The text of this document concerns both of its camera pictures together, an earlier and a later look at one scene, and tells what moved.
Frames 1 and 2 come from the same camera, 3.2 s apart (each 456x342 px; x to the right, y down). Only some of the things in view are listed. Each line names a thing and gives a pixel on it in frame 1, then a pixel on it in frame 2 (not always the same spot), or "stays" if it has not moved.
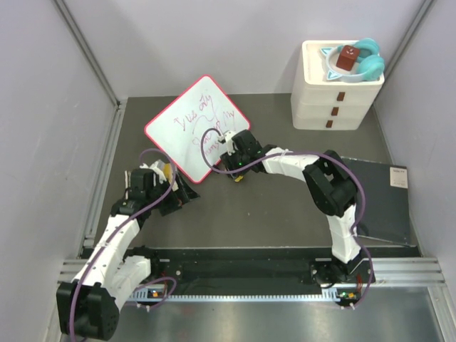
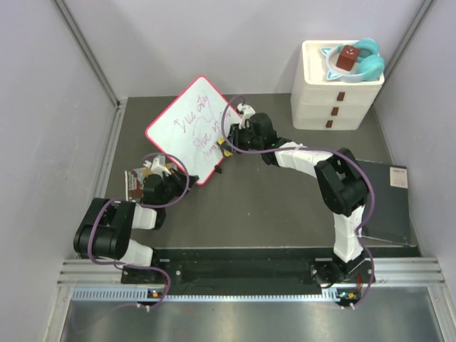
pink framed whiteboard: [178, 127] stays
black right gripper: [228, 160] → [236, 134]
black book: [385, 216] stays
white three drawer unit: [318, 103] stays
